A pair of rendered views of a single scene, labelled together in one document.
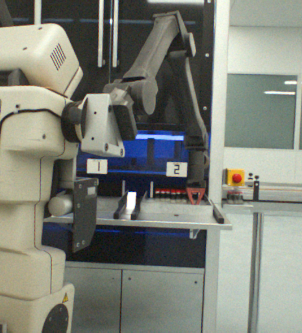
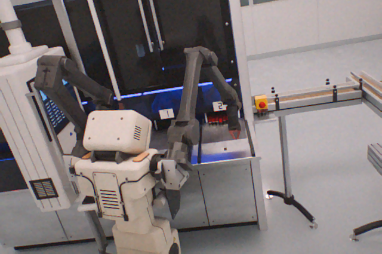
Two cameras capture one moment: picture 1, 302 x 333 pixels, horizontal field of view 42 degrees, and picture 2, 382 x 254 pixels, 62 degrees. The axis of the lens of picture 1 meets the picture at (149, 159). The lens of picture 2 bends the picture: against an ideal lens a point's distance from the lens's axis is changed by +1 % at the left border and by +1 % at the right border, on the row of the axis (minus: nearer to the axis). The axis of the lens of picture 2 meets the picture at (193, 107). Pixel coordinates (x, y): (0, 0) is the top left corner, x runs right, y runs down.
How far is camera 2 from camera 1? 66 cm
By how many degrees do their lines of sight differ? 20
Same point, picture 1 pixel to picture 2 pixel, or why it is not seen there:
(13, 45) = (110, 134)
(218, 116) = (242, 65)
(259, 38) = not seen: outside the picture
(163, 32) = (194, 70)
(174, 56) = (203, 67)
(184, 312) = (242, 186)
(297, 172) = (320, 11)
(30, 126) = (136, 189)
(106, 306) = (193, 191)
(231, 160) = (264, 14)
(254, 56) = not seen: outside the picture
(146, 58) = (187, 101)
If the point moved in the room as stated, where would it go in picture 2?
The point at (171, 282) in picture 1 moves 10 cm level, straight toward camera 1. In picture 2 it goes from (230, 171) to (230, 180)
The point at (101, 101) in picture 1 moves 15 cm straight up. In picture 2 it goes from (171, 164) to (160, 125)
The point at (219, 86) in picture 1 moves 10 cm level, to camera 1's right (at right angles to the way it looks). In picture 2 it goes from (240, 45) to (257, 42)
